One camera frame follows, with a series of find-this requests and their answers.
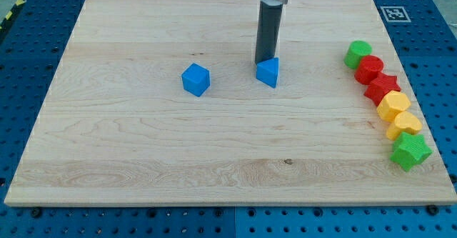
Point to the red star block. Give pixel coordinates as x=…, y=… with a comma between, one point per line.
x=380, y=86

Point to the yellow hexagon block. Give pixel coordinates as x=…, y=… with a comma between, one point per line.
x=392, y=104

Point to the green star block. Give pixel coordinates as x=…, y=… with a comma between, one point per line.
x=410, y=150

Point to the yellow heart block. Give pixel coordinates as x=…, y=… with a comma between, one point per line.
x=403, y=122

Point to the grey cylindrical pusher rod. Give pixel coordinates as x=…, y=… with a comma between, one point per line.
x=269, y=19

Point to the green cylinder block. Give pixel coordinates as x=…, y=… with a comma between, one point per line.
x=356, y=51

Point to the white fiducial marker tag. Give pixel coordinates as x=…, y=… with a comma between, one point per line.
x=395, y=14

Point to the blue triangle block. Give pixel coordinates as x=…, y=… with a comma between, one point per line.
x=267, y=72

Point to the blue cube block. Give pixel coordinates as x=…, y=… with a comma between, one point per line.
x=196, y=79

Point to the light wooden board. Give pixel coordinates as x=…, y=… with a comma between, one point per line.
x=117, y=128

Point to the black yellow hazard tape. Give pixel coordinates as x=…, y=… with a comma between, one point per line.
x=12, y=14

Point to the red cylinder block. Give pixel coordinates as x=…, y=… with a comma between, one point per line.
x=368, y=69

